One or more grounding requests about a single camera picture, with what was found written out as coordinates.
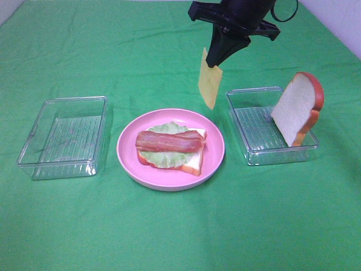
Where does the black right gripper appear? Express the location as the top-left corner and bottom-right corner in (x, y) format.
(188, 0), (280, 67)

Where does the yellow cheese slice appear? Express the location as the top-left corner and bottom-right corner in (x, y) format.
(198, 47), (223, 110)

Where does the bread slice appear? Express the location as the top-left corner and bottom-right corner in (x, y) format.
(271, 72), (324, 147)
(135, 127), (207, 176)

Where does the bacon strip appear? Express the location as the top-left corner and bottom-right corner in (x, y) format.
(135, 137), (205, 152)
(137, 130), (205, 141)

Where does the green lettuce leaf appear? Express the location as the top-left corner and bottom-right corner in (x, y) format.
(139, 121), (194, 169)

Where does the right clear plastic tray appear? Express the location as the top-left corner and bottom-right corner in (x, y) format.
(226, 86), (319, 165)

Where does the clear plastic tray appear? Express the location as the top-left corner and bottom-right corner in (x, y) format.
(17, 96), (108, 180)
(226, 86), (319, 165)

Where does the pink round plate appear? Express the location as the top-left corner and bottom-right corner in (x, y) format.
(116, 108), (225, 191)

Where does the left clear plastic tray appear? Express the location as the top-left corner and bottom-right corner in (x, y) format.
(17, 96), (108, 180)

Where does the green tablecloth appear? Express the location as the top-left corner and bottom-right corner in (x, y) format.
(1, 1), (360, 270)

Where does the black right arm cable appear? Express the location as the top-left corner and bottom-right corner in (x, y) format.
(270, 0), (299, 23)

